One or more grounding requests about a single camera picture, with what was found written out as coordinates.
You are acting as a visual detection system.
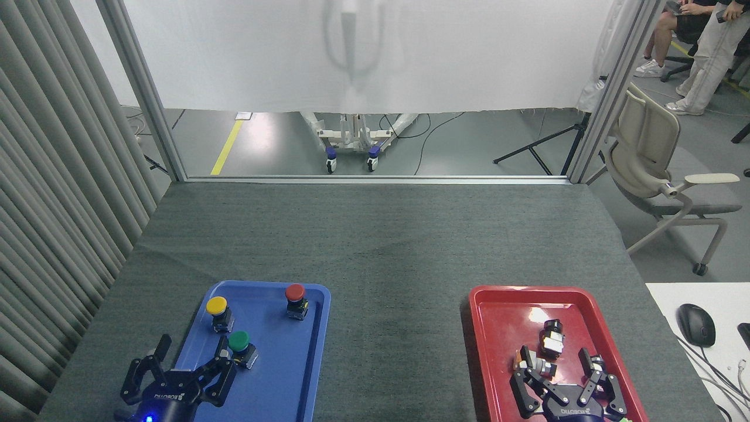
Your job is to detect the switch with orange part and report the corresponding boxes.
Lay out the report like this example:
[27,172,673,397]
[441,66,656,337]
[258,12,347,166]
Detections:
[514,347,557,379]

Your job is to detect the black computer mouse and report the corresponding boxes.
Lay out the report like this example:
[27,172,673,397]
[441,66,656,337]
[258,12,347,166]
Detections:
[677,304,717,348]

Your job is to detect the black floor cable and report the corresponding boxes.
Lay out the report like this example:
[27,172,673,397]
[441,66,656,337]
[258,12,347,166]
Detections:
[380,113,465,175]

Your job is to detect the yellow push button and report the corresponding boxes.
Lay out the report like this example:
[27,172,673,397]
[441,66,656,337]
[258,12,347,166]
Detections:
[206,296,236,333]

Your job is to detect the silver frame rail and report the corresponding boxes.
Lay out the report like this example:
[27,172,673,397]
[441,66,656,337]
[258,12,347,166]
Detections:
[185,175,572,185]

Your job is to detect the silver frame post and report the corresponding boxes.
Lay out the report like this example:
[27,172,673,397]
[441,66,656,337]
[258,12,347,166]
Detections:
[97,0,188,182]
[565,0,666,184]

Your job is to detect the blue plastic tray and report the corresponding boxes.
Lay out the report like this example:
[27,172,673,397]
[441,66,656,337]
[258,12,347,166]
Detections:
[154,280,332,422]

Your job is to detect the black office chair base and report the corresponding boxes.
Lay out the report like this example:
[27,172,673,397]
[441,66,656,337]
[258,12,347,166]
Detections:
[661,32,701,83]

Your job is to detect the white stand on wheels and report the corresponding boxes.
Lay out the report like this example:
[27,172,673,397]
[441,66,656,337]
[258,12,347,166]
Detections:
[302,111,420,173]

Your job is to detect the green push button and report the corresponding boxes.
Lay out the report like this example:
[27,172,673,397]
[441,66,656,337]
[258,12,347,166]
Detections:
[228,331,259,370]

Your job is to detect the red push button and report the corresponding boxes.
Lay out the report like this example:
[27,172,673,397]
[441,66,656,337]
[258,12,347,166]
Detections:
[285,284,309,321]

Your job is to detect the beige office chair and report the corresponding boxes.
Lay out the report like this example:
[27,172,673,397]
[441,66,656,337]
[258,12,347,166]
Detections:
[586,82,744,276]

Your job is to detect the black white selector switch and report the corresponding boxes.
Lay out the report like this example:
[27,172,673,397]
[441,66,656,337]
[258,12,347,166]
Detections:
[539,319,566,358]

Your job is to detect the white side desk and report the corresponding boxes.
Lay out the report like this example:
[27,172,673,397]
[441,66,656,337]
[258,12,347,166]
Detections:
[646,283,750,422]

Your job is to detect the grey desk cable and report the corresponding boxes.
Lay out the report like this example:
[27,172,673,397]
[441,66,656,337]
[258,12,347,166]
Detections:
[677,335,750,408]

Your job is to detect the red plastic tray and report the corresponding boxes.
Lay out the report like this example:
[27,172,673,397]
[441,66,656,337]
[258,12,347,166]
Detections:
[469,285,648,422]

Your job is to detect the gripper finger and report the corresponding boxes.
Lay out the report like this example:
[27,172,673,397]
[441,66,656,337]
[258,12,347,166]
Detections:
[577,348,629,420]
[195,336,238,408]
[120,334,173,405]
[509,345,573,419]

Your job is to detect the white cloth screen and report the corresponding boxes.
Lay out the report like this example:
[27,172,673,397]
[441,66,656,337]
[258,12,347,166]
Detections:
[70,0,630,115]

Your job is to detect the grey pleated curtain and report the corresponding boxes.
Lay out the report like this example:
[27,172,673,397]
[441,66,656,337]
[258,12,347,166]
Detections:
[0,0,162,422]

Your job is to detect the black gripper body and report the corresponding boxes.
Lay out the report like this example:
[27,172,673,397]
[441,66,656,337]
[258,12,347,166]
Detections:
[116,369,207,422]
[542,393,609,422]

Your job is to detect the seated person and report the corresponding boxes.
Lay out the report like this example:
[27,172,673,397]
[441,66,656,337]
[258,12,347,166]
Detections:
[634,0,727,78]

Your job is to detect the black tripod stand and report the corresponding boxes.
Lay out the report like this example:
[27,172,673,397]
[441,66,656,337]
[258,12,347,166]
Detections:
[492,111,592,176]

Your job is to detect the standing person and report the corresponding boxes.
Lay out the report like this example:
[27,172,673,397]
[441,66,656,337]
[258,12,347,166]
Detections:
[665,0,750,116]

